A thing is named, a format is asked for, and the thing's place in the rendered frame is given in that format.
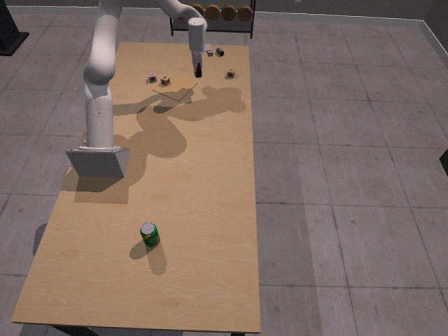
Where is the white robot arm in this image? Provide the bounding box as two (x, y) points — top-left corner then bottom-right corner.
(78, 0), (213, 151)

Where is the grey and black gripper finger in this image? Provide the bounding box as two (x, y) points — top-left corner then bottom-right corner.
(196, 63), (202, 78)

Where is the tan mat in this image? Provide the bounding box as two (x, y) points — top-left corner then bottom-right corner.
(152, 73), (197, 101)

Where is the green drink can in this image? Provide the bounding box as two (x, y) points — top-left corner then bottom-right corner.
(140, 222), (160, 247)

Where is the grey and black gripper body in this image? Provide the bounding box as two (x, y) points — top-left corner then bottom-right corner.
(191, 51), (202, 69)

